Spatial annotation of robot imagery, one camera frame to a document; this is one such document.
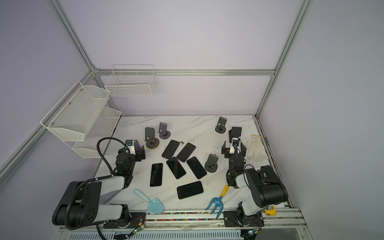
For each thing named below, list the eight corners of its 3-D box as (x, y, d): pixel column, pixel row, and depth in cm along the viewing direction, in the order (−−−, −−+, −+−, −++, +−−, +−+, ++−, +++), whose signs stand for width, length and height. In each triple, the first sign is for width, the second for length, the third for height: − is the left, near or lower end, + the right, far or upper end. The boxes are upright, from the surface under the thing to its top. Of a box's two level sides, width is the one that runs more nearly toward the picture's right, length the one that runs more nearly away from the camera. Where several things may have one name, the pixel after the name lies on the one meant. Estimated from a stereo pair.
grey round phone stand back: (159, 138, 109) (156, 128, 101) (163, 131, 113) (160, 121, 105) (167, 140, 108) (165, 130, 100) (171, 133, 112) (169, 123, 104)
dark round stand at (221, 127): (215, 131, 113) (217, 121, 105) (218, 126, 117) (220, 116, 108) (223, 134, 111) (225, 125, 103) (226, 129, 115) (228, 119, 106)
